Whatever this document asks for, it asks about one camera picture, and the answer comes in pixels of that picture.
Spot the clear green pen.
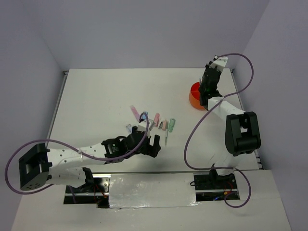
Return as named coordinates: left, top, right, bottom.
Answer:
left=165, top=129, right=168, bottom=146

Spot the green correction tape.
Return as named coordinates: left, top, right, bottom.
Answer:
left=168, top=118, right=176, bottom=132

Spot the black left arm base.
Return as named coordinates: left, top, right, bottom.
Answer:
left=63, top=167, right=110, bottom=208

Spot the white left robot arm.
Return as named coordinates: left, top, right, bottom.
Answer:
left=19, top=126, right=161, bottom=192

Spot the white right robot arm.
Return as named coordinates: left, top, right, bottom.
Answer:
left=199, top=57, right=261, bottom=188

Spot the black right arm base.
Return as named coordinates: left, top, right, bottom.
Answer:
left=190, top=166, right=240, bottom=202

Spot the orange round organizer container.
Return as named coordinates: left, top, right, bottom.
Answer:
left=189, top=82, right=205, bottom=111

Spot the silver foil sheet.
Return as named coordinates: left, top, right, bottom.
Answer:
left=109, top=173, right=198, bottom=208

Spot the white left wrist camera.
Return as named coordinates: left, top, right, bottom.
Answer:
left=137, top=119, right=154, bottom=137

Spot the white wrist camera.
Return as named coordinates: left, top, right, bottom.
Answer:
left=137, top=119, right=154, bottom=137
left=209, top=55, right=228, bottom=73

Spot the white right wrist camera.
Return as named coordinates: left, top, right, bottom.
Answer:
left=209, top=55, right=228, bottom=73

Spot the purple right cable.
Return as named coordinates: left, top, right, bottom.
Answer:
left=184, top=52, right=254, bottom=208

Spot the purple cable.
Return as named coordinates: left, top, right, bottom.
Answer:
left=184, top=52, right=254, bottom=208
left=4, top=111, right=149, bottom=203

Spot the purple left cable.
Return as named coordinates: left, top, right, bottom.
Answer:
left=4, top=111, right=149, bottom=203

